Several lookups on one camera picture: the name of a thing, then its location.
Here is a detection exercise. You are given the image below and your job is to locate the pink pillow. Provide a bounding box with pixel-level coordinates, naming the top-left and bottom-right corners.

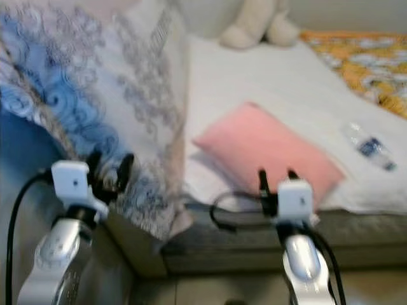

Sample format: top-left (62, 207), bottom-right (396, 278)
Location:
top-left (192, 101), bottom-right (347, 208)

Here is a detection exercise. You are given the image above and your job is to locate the white quilted bed sheet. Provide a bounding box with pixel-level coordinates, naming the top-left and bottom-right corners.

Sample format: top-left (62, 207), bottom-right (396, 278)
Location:
top-left (181, 34), bottom-right (407, 214)

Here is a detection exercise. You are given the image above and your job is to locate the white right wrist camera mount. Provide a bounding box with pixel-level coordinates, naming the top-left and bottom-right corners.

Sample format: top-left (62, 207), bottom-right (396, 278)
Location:
top-left (276, 179), bottom-right (316, 225)

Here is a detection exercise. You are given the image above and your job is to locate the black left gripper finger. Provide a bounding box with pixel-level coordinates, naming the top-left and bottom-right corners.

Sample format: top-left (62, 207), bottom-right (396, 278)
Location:
top-left (115, 153), bottom-right (135, 193)
top-left (87, 149), bottom-right (104, 185)

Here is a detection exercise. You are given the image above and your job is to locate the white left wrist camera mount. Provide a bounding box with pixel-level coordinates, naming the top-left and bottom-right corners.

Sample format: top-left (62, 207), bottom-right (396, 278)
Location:
top-left (51, 159), bottom-right (108, 222)

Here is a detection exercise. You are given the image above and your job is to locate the yellow cartoon print quilt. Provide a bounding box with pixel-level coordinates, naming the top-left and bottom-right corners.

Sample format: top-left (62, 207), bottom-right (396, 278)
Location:
top-left (300, 29), bottom-right (407, 122)

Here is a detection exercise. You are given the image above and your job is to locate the beige plush toy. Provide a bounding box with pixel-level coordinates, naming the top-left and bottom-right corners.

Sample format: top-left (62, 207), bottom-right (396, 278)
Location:
top-left (219, 0), bottom-right (301, 51)

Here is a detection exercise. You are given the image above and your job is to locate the grey quilted mattress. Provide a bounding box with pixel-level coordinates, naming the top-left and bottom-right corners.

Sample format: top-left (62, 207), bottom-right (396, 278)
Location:
top-left (102, 205), bottom-right (407, 278)

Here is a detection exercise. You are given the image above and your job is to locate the clear plastic water bottle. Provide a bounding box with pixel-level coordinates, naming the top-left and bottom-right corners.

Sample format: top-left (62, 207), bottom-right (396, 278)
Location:
top-left (343, 121), bottom-right (399, 173)

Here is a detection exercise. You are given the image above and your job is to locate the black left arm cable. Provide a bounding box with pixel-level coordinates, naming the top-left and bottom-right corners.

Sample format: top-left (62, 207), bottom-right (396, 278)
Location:
top-left (5, 170), bottom-right (53, 305)

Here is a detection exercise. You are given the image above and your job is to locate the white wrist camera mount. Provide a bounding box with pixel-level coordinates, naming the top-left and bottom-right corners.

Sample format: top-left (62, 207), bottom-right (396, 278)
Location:
top-left (276, 179), bottom-right (316, 225)
top-left (51, 159), bottom-right (108, 222)

